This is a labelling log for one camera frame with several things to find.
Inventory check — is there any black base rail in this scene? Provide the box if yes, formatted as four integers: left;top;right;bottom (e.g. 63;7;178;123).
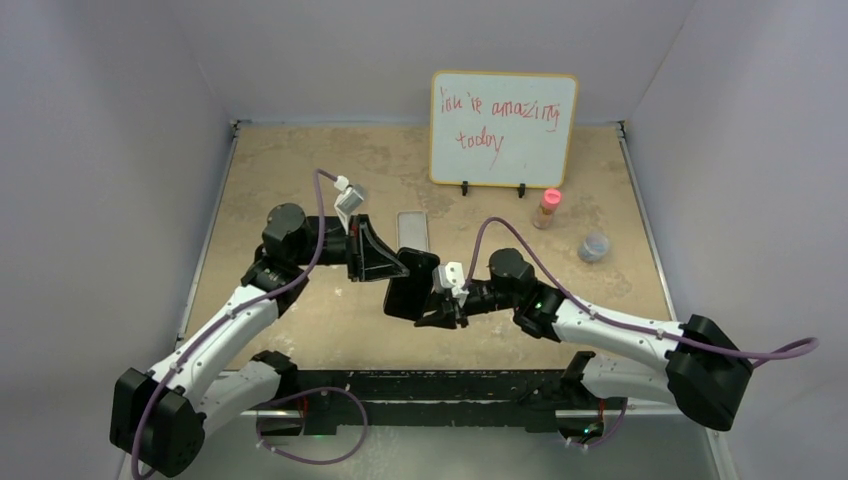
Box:
265;369;624;435

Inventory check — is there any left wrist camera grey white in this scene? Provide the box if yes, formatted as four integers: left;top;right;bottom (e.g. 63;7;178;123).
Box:
333;175;367;232

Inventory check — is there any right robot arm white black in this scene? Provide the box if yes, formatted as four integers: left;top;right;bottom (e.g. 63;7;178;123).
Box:
415;248;753;431

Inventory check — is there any black phone without case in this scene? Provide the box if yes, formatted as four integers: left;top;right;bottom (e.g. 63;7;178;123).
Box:
383;247;441;321

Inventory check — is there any clear round lid container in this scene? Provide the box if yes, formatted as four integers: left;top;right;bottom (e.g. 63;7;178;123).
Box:
577;232;610;264

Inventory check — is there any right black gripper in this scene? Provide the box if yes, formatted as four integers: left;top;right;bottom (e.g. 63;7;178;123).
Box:
413;281;518;331

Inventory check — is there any pink capped small bottle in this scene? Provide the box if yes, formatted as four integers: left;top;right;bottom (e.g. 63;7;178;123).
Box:
532;188;562;229

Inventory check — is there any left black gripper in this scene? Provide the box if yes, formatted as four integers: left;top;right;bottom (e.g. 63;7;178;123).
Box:
293;214;409;282

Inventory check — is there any aluminium frame rail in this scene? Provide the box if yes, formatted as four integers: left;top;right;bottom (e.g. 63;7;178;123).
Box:
119;369;737;480

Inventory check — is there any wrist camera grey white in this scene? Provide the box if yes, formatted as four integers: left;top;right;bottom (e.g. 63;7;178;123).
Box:
333;175;367;232
432;262;469;307

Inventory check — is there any white board yellow frame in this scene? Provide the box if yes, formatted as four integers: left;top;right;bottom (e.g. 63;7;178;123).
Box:
429;70;579;189

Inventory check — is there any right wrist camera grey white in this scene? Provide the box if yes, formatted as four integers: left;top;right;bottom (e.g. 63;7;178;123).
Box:
432;262;469;307

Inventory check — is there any white phone case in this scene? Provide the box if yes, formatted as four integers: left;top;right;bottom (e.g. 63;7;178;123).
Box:
397;211;430;251

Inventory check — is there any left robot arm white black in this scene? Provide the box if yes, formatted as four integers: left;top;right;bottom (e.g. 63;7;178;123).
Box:
109;203;409;478

